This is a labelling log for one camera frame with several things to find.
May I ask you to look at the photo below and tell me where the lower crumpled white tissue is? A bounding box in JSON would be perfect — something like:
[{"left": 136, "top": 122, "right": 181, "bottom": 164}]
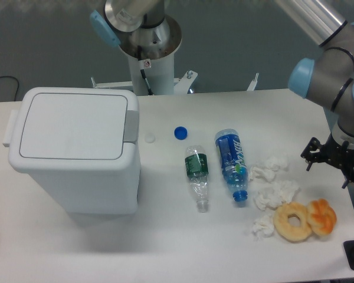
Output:
[{"left": 251, "top": 214, "right": 274, "bottom": 241}]

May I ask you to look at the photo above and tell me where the blue bottle cap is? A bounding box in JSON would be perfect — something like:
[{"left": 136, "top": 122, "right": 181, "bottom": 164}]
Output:
[{"left": 173, "top": 126, "right": 188, "bottom": 140}]

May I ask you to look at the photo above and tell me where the white plastic trash can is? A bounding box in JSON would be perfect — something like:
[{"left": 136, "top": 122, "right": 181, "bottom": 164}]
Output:
[{"left": 6, "top": 87, "right": 141, "bottom": 215}]

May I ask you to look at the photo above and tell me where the orange glazed bread roll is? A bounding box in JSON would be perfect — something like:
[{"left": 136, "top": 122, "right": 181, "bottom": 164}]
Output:
[{"left": 307, "top": 199, "right": 337, "bottom": 236}]

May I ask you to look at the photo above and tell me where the blue labelled plastic bottle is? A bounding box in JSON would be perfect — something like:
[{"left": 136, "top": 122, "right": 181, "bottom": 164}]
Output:
[{"left": 215, "top": 129, "right": 248, "bottom": 203}]

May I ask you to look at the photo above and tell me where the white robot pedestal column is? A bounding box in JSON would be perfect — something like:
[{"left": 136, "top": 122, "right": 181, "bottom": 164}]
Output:
[{"left": 120, "top": 15, "right": 182, "bottom": 96}]

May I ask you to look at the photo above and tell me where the black cable on floor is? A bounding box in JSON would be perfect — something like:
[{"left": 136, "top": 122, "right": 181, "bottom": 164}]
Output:
[{"left": 0, "top": 75, "right": 20, "bottom": 103}]

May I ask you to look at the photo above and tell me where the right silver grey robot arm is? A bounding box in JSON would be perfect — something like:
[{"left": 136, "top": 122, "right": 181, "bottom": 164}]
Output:
[{"left": 277, "top": 1, "right": 354, "bottom": 187}]

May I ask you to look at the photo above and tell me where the middle crumpled white tissue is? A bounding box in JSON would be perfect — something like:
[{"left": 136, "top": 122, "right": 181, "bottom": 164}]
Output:
[{"left": 254, "top": 180, "right": 300, "bottom": 211}]

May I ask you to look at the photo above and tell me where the ring doughnut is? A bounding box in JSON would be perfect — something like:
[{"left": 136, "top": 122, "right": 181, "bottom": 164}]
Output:
[{"left": 273, "top": 202, "right": 312, "bottom": 242}]

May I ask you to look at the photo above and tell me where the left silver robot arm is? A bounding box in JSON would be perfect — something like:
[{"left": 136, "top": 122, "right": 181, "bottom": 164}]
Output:
[{"left": 90, "top": 1, "right": 188, "bottom": 97}]

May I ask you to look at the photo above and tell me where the white bottle cap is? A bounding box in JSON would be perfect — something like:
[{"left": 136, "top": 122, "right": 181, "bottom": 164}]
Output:
[{"left": 144, "top": 133, "right": 156, "bottom": 143}]

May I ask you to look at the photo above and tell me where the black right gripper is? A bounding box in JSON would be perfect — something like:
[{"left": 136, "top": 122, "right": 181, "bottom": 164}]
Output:
[{"left": 300, "top": 134, "right": 354, "bottom": 188}]

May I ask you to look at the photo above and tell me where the crumpled white tissue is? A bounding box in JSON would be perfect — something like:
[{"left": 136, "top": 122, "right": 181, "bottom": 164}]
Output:
[
  {"left": 254, "top": 180, "right": 300, "bottom": 211},
  {"left": 251, "top": 214, "right": 274, "bottom": 241},
  {"left": 248, "top": 156, "right": 290, "bottom": 183}
]

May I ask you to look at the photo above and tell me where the grey trash can push button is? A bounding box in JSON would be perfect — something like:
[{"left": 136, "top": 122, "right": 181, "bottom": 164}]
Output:
[{"left": 123, "top": 110, "right": 139, "bottom": 144}]

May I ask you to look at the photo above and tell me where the upper crumpled white tissue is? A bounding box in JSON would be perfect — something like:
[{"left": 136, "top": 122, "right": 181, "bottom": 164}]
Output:
[{"left": 248, "top": 156, "right": 290, "bottom": 183}]

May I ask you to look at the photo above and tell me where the clear bottle green label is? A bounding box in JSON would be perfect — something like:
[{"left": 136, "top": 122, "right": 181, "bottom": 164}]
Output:
[{"left": 184, "top": 145, "right": 209, "bottom": 213}]

